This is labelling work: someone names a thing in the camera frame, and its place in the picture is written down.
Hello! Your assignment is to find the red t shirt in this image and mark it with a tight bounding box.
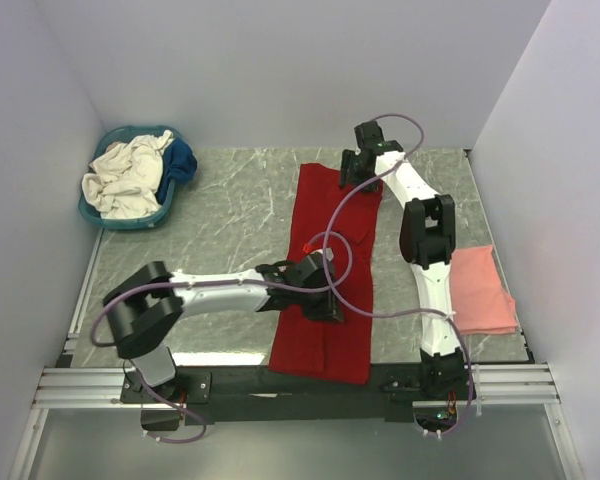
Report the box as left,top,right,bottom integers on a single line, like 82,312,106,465
267,162,385,386

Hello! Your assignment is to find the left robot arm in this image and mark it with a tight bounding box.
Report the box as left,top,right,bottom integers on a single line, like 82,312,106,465
102,250,344,402

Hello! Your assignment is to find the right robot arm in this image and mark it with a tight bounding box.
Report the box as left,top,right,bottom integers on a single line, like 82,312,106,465
339,119,468,399

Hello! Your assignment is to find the black base beam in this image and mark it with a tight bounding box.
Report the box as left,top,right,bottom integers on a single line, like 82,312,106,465
119,363,479,431

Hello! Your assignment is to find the blue t shirt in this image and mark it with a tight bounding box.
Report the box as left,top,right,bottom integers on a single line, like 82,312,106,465
156,138,198,204

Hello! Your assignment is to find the folded pink t shirt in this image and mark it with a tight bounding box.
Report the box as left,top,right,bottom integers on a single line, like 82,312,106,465
450,245,518,335

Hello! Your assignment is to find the cream white t shirt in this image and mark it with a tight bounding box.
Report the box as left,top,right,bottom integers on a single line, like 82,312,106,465
82,130,175,220

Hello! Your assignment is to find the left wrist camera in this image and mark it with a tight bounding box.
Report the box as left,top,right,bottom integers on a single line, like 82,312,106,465
303,243,334,261

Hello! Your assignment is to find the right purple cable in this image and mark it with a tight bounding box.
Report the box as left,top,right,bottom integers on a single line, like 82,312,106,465
323,112,479,441

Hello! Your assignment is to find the aluminium rail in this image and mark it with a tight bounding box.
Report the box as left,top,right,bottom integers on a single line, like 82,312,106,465
32,319,564,411

